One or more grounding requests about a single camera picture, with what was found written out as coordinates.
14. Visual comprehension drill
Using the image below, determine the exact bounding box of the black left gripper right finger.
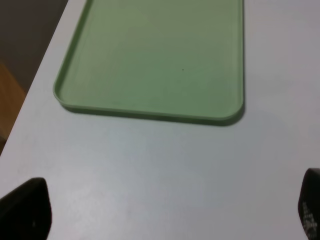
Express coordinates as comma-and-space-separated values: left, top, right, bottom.
297, 168, 320, 240

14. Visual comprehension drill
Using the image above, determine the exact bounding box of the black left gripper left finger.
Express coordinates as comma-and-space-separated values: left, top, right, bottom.
0, 177, 52, 240

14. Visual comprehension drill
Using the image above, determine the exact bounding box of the green plastic tray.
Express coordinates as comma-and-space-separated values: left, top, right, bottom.
53, 0, 245, 125

